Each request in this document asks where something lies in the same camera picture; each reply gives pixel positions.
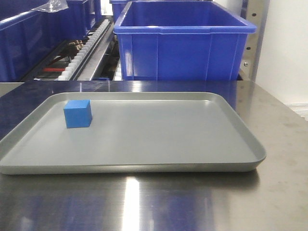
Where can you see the blue cube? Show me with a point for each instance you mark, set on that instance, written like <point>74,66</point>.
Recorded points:
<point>78,114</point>

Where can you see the blue plastic bin right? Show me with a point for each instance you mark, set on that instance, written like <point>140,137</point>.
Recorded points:
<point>180,40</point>

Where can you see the blue plastic bin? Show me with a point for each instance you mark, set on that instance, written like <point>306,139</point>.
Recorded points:
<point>180,40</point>
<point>27,35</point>

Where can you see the blue bin behind centre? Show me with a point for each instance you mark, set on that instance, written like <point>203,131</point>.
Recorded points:
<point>117,7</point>

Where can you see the blue plastic bin left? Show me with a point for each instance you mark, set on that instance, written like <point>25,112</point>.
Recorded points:
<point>27,35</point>

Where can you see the grey metal tray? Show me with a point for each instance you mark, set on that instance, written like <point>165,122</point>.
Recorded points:
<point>133,132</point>

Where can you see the clear plastic bag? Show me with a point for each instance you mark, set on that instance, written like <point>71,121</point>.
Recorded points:
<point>52,6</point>

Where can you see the white roller rail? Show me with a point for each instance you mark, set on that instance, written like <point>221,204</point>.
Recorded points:
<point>78,63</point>

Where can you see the perforated steel shelf post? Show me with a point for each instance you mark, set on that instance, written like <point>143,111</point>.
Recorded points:
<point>256,12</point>

